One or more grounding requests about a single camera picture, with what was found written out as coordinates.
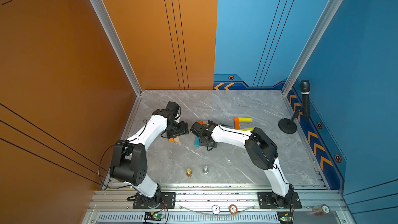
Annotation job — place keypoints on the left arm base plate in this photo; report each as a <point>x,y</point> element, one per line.
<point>167,199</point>

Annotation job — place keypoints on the left green circuit board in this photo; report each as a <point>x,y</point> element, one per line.
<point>154,218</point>

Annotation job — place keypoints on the teal block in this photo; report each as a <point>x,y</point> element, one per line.
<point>197,142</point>

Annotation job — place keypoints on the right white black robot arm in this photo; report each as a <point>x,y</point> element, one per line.
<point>261,150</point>

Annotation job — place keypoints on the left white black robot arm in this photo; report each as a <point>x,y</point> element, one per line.
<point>129,159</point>

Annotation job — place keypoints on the right green circuit board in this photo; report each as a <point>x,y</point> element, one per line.
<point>285,218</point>

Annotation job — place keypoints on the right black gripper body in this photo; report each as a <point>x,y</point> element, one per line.
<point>202,143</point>

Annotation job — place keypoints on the white round dial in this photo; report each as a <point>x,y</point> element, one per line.
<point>215,209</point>

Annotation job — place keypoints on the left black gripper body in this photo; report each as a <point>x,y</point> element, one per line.
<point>178,129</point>

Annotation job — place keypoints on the copper round dial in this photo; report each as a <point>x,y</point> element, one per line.
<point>233,209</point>

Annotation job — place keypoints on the black microphone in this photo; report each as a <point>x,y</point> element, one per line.
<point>305,87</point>

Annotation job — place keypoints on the green circuit board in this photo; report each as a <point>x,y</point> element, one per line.
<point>154,218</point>
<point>285,218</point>

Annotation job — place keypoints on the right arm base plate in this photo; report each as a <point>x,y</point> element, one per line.
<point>268,200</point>

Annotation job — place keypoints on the tape roll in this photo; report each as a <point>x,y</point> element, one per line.
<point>321,210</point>

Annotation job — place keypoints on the brass weight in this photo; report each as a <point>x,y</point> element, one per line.
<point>188,172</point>

